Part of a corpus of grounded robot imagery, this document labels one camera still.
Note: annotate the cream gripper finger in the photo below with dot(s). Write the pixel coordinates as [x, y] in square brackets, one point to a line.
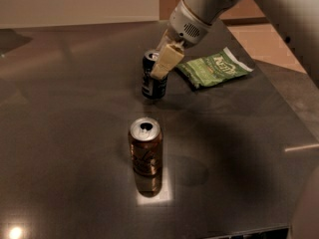
[165, 39]
[169, 56]

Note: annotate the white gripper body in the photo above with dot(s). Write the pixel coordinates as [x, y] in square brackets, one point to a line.
[184, 26]

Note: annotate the blue pepsi can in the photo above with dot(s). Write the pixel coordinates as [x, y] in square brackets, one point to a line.
[151, 88]

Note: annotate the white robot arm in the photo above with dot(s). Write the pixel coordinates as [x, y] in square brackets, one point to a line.
[296, 22]

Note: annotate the orange soda can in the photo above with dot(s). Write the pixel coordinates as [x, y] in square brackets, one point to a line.
[145, 141]

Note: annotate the green chip bag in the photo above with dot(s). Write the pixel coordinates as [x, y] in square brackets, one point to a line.
[210, 71]

